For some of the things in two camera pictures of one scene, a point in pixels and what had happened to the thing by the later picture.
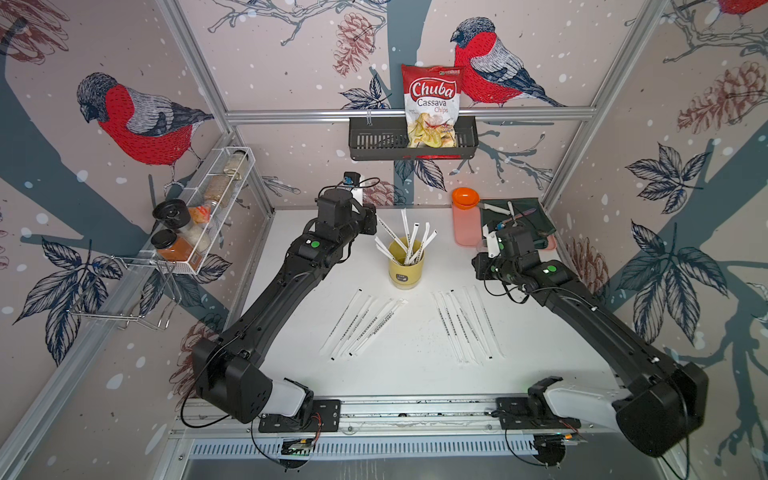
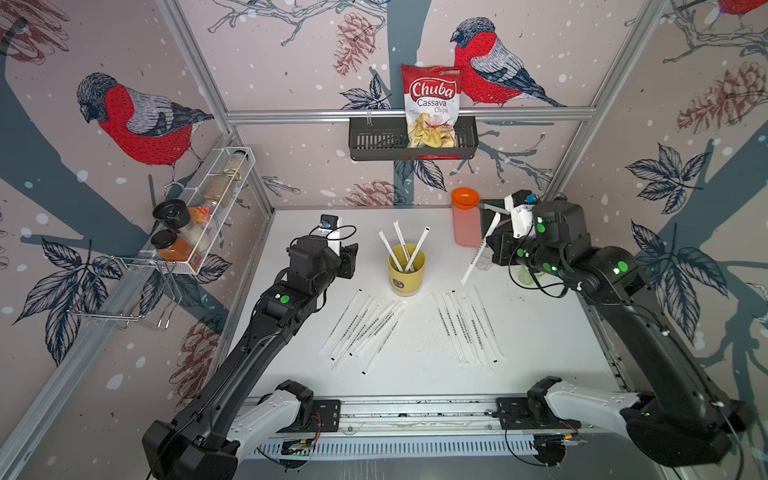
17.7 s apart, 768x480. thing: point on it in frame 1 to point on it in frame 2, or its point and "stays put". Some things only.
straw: [324, 349] stays put
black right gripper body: [487, 269] to [507, 249]
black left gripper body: [368, 226] to [347, 263]
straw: [454, 347] stays put
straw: [447, 308] stays put
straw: [463, 328] stays put
